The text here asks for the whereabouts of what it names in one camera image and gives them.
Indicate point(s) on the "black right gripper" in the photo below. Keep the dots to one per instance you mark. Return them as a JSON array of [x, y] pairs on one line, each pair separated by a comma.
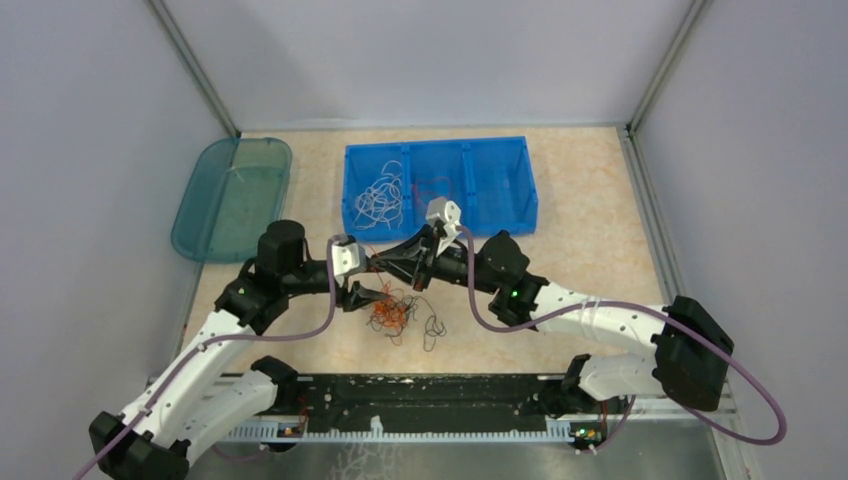
[[393, 260]]

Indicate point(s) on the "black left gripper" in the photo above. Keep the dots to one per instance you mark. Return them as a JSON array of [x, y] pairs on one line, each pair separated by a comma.
[[358, 296]]

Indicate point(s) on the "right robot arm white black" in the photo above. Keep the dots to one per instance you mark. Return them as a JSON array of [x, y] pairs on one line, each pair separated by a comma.
[[677, 350]]

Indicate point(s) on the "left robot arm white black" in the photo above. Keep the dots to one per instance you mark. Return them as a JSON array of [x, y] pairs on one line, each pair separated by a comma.
[[171, 424]]

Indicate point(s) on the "blue three-compartment plastic bin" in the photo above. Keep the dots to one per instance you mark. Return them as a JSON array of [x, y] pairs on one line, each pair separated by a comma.
[[387, 186]]

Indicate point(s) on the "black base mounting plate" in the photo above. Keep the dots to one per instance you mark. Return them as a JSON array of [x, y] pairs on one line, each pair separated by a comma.
[[431, 403]]

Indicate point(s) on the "teal translucent plastic tray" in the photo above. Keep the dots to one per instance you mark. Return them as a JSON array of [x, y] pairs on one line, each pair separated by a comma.
[[237, 188]]

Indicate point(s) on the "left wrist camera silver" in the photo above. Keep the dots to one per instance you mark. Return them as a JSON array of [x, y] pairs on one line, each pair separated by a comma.
[[345, 257]]

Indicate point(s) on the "white slotted cable duct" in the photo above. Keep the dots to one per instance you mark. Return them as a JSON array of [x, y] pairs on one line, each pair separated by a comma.
[[271, 432]]

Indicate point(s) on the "aluminium frame rail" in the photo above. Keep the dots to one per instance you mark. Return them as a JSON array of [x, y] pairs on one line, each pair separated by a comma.
[[731, 458]]

